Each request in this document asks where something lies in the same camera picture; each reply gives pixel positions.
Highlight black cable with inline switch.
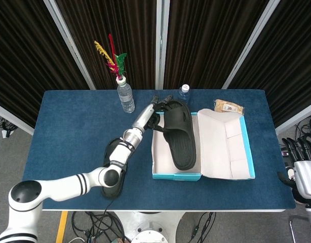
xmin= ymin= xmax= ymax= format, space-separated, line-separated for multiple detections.
xmin=188 ymin=212 xmax=217 ymax=240

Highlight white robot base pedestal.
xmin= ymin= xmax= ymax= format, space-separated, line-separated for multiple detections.
xmin=114 ymin=211 xmax=186 ymax=243

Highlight black rubber slipper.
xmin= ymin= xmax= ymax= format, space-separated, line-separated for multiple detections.
xmin=161 ymin=100 xmax=197 ymax=170
xmin=101 ymin=138 xmax=130 ymax=199

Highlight grey knit work glove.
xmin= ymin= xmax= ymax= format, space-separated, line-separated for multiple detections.
xmin=150 ymin=94 xmax=174 ymax=106

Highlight beige snack packet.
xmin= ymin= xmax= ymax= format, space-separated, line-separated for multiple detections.
xmin=213 ymin=99 xmax=246 ymax=116

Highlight tangled black floor cables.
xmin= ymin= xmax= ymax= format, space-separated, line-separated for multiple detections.
xmin=296 ymin=115 xmax=311 ymax=142

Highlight floor cables with white plug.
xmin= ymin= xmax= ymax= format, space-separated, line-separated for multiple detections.
xmin=0 ymin=112 xmax=18 ymax=139

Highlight tall clear water bottle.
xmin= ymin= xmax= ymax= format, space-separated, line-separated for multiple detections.
xmin=116 ymin=82 xmax=135 ymax=114

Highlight light blue shoebox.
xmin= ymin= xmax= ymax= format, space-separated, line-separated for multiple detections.
xmin=152 ymin=108 xmax=256 ymax=182

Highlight small blue water bottle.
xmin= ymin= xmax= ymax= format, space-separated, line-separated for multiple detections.
xmin=177 ymin=84 xmax=191 ymax=105

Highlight blue cloth covered table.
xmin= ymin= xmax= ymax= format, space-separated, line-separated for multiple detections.
xmin=21 ymin=89 xmax=297 ymax=213

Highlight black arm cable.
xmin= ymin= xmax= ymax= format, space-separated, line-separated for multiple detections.
xmin=103 ymin=196 xmax=116 ymax=213

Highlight black floor cable bundle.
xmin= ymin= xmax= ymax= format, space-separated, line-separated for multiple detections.
xmin=71 ymin=211 xmax=126 ymax=243

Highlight aluminium partition post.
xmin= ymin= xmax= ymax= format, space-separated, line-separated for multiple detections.
xmin=222 ymin=0 xmax=282 ymax=90
xmin=43 ymin=0 xmax=97 ymax=90
xmin=155 ymin=0 xmax=171 ymax=90
xmin=0 ymin=101 xmax=35 ymax=136
xmin=275 ymin=100 xmax=311 ymax=135

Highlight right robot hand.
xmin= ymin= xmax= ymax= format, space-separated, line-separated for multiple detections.
xmin=277 ymin=137 xmax=311 ymax=205

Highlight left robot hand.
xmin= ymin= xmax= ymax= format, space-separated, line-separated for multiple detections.
xmin=131 ymin=101 xmax=171 ymax=134

